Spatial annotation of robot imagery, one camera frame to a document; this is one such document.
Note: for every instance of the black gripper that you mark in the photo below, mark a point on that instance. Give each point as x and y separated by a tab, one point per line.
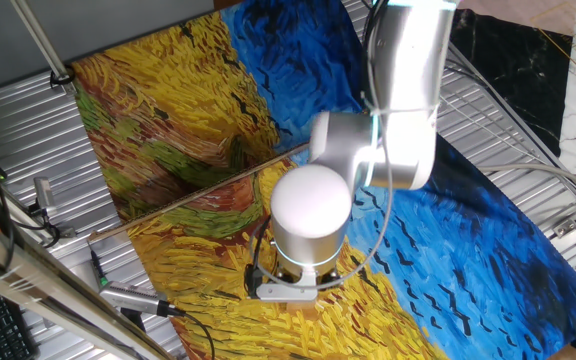
330	277

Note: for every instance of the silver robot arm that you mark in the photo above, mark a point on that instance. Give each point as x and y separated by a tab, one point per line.
368	150

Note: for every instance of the Van Gogh painting print cloth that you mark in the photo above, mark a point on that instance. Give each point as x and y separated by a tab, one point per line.
418	250

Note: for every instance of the brown cardboard board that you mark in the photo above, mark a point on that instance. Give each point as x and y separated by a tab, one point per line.
193	197

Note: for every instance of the thin dark pen-like tool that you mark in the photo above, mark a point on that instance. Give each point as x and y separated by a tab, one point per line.
99	270

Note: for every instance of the marble pattern mat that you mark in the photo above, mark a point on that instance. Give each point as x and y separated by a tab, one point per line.
518	75

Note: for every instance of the metal clamp tool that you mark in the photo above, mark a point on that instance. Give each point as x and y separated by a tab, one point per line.
44	192

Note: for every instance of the thin aluminium pole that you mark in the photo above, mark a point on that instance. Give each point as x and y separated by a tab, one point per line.
43	45

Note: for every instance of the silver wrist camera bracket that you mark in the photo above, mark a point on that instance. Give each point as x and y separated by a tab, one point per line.
288	291

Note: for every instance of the aluminium frame beam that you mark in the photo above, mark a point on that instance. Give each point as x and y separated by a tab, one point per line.
43	285

